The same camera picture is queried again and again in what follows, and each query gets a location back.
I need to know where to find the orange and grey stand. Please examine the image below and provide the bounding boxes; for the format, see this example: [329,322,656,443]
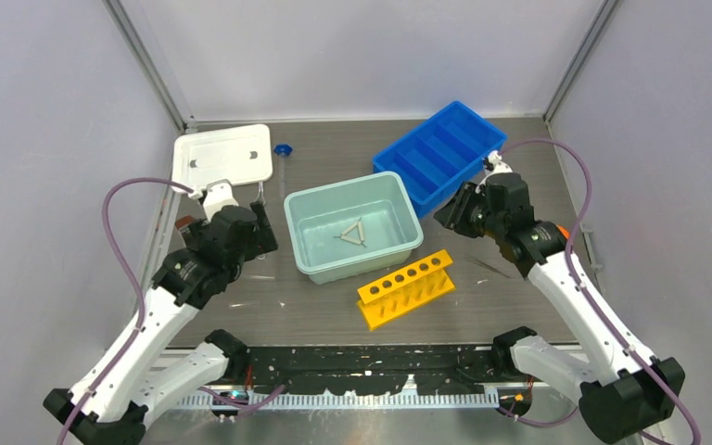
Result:
[556,224,570,239]

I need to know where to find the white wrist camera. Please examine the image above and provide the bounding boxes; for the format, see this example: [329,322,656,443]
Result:
[198,179,238,221]
[483,151,513,177]

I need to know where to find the blue divided plastic bin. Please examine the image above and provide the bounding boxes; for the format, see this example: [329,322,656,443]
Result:
[372,101,507,218]

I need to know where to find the light green plastic tub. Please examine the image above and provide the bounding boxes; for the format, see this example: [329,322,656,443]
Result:
[284,172,424,285]

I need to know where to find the white clay triangle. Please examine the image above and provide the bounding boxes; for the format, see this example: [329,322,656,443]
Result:
[335,218,366,247]

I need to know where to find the test tube with blue cap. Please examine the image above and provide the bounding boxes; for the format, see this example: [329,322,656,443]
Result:
[273,144,293,200]

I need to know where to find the metal crucible tongs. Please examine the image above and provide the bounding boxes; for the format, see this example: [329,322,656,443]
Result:
[256,182,266,205]

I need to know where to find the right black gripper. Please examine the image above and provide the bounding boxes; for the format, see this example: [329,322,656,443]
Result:
[433,180,506,240]

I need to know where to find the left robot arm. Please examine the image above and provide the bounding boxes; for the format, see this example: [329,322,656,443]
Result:
[44,201,278,444]

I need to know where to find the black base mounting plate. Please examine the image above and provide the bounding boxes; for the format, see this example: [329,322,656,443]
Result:
[249,345,530,396]

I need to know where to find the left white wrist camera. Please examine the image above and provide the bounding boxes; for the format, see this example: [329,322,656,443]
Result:
[198,179,238,221]

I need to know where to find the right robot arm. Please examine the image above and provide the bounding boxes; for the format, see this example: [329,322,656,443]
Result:
[434,172,685,444]

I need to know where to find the thin metal tweezers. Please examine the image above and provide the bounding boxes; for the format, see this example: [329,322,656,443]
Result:
[468,257,512,278]

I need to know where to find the white tub lid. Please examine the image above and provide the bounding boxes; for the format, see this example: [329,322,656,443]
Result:
[172,124,273,190]

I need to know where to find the yellow test tube rack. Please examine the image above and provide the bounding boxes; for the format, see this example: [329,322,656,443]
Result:
[357,249,456,331]

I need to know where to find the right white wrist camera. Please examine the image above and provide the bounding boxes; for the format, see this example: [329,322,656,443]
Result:
[483,151,513,177]

